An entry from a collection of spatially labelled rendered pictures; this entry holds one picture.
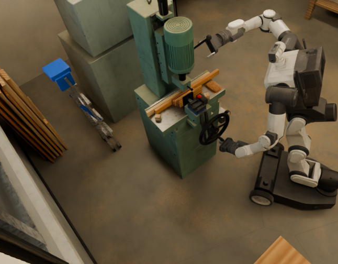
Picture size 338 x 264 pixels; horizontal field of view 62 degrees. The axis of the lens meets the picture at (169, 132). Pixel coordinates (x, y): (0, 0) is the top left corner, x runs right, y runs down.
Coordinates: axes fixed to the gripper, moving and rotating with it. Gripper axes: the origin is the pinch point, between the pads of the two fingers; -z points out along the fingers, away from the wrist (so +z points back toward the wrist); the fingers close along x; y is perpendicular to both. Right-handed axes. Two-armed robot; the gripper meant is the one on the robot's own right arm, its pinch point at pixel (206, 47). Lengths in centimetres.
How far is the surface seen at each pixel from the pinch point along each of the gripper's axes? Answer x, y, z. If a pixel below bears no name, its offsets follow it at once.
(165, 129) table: 33, 26, -44
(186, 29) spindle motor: -14.7, -12.5, -13.5
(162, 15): -29.7, -1.0, -16.3
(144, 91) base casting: 3, 67, -30
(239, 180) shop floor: 120, 68, 5
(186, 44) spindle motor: -7.7, -7.7, -15.6
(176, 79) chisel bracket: 7.8, 26.1, -17.3
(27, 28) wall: -132, 213, -70
